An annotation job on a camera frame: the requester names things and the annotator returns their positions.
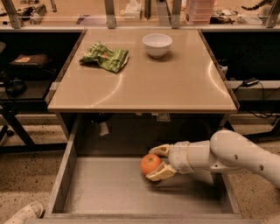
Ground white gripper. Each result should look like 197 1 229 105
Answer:
145 141 193 181

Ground orange fruit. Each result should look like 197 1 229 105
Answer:
140 154 161 175

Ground green crumpled chip bag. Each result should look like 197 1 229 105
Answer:
79 41 129 74

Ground pink stacked trays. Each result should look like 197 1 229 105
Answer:
185 0 215 25

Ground black power adapter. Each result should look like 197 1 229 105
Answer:
242 78 259 87

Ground white shoe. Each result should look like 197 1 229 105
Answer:
4 201 44 224

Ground open grey top drawer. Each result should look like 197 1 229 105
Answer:
45 114 240 223

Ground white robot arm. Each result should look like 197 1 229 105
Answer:
145 129 280 188

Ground tissue box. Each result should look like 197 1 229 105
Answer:
124 0 142 20

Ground white ceramic bowl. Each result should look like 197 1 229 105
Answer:
143 33 172 58

